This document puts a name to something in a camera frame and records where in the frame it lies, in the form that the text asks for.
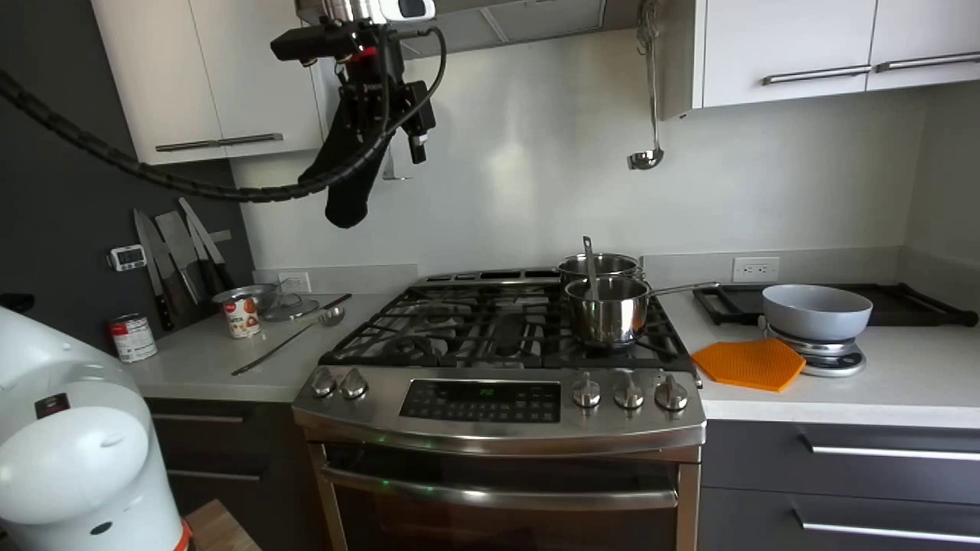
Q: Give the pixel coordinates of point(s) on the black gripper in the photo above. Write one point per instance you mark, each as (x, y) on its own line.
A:
(368, 88)

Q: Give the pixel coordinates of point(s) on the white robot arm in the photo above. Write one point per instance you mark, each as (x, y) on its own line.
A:
(81, 469)

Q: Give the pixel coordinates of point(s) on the dark brown oven mitt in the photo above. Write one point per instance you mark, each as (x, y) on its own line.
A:
(346, 210)

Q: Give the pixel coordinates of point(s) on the white upper cabinet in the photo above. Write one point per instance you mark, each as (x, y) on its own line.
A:
(204, 71)

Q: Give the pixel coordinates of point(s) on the clear glass dish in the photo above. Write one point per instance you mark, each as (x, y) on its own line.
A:
(294, 303)

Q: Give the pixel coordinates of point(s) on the black cast iron stove grates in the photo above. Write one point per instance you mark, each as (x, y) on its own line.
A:
(449, 322)

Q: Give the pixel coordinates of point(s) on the long metal spoon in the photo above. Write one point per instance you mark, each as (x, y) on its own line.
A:
(291, 341)

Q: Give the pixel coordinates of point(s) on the open tin can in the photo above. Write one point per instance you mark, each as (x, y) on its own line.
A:
(242, 312)

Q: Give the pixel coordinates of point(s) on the metal spoon in saucepan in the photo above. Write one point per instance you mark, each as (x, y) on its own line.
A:
(590, 262)

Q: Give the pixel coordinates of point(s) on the silver stove knob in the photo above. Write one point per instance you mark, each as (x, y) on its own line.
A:
(671, 395)
(586, 389)
(355, 384)
(322, 384)
(630, 394)

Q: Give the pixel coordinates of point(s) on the hanging steel ladle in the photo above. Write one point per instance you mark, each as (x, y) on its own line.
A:
(650, 110)

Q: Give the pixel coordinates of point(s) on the black oven control panel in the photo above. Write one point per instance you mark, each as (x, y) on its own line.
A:
(479, 400)

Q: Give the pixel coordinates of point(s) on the small white kitchen timer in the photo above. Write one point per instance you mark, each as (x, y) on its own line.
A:
(130, 257)

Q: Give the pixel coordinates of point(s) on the stainless steel saucepan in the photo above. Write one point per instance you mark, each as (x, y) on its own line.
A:
(608, 310)

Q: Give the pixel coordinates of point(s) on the stainless steel gas range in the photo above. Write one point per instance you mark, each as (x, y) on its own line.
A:
(491, 409)

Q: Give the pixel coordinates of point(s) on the red and white can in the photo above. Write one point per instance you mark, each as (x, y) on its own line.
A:
(133, 337)

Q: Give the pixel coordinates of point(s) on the dark lower cabinet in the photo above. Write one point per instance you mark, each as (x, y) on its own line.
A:
(245, 461)

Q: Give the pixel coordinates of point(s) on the wide white cabinet door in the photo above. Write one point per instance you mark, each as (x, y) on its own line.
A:
(785, 48)

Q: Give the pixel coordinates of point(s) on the grey bowl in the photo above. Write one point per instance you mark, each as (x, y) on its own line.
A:
(816, 310)

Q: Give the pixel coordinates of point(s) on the silver kitchen scale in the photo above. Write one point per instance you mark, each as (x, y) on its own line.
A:
(822, 357)

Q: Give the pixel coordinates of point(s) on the dark drawer front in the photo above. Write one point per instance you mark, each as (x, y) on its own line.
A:
(746, 523)
(755, 464)

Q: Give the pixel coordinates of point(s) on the narrow white cabinet door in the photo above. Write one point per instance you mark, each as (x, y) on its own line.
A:
(922, 41)

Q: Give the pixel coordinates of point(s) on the black baking tray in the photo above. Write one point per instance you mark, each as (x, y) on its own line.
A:
(918, 303)

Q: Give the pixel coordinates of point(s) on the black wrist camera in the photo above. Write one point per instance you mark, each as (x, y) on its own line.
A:
(311, 44)

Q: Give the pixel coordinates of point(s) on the white wall outlet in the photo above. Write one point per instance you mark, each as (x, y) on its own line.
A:
(757, 267)
(294, 282)

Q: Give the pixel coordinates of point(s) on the kitchen knife on wall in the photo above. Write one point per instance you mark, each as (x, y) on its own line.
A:
(178, 255)
(154, 262)
(204, 246)

